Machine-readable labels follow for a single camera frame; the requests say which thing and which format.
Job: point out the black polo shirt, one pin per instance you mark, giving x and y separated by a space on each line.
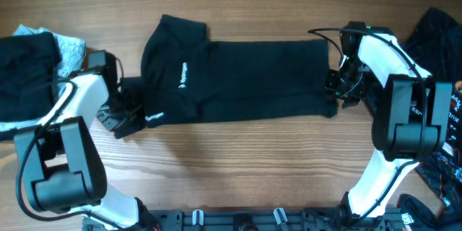
188 78

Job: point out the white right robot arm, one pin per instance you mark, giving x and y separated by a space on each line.
409 124

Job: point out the black printed graphic shirt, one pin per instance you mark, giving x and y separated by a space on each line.
435 45

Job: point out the folded black garment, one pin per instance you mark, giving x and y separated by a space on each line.
28 80

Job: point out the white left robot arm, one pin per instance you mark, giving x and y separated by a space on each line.
60 172

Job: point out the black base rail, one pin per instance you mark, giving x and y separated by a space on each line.
309 219

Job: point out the light blue denim jeans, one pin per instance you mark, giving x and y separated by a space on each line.
72 52

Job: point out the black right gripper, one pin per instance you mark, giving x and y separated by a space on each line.
334 92

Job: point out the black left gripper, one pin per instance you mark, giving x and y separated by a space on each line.
114 125

